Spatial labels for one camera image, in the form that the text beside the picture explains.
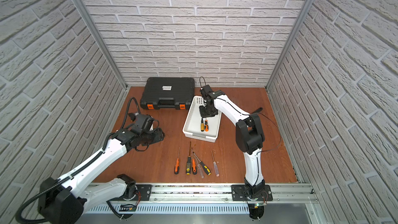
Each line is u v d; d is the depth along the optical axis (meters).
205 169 0.79
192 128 0.95
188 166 0.79
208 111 0.80
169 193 0.76
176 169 0.79
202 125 0.97
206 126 0.95
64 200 0.37
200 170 0.80
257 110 1.05
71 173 0.42
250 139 0.53
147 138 0.66
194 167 0.80
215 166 0.81
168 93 1.07
